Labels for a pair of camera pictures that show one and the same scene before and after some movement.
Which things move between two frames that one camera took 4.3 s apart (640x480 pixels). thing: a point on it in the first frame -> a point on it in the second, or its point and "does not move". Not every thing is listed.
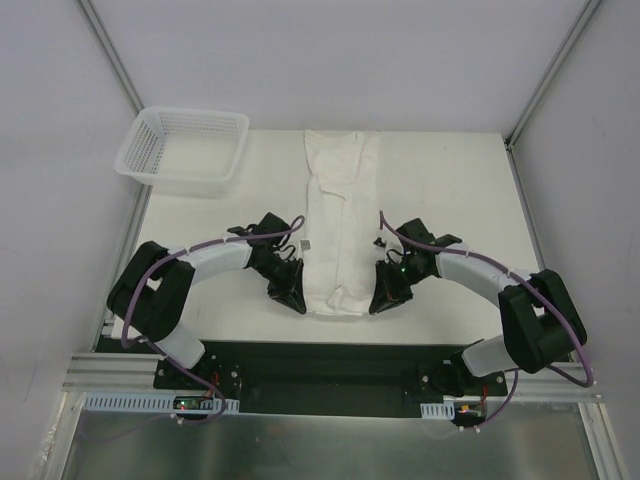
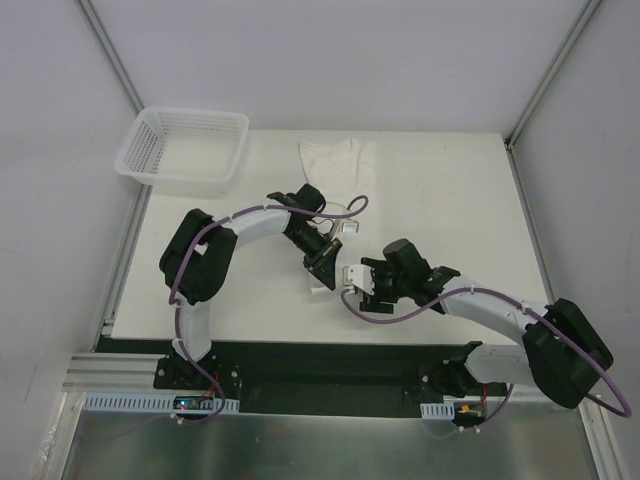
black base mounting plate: (331, 378) does not move
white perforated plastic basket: (185, 152) does not move
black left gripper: (284, 279) -> (325, 265)
